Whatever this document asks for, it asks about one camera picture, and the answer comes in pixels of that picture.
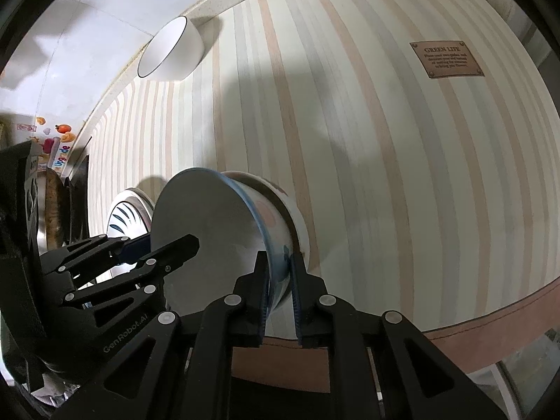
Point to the white bowl with black rim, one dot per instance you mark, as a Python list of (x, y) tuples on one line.
[(179, 57)]

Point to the steel domed lid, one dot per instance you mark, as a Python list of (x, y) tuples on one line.
[(42, 227)]

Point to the black glass gas stove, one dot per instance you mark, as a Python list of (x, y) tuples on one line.
[(79, 192)]

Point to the floral bowl with blue rim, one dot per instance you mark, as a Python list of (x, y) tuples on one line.
[(210, 210)]

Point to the colourful wall sticker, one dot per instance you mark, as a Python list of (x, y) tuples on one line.
[(61, 129)]

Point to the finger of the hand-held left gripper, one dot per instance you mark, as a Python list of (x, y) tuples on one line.
[(131, 249), (175, 249)]

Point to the striped mat with cat print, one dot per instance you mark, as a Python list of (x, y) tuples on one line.
[(393, 162)]

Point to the blue striped plate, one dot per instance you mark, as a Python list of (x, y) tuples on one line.
[(124, 216)]

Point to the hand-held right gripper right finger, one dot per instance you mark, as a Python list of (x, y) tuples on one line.
[(297, 288)]

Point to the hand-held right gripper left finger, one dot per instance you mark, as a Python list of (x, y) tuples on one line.
[(264, 302)]

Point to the plain white bowl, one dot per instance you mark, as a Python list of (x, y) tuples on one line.
[(291, 218)]

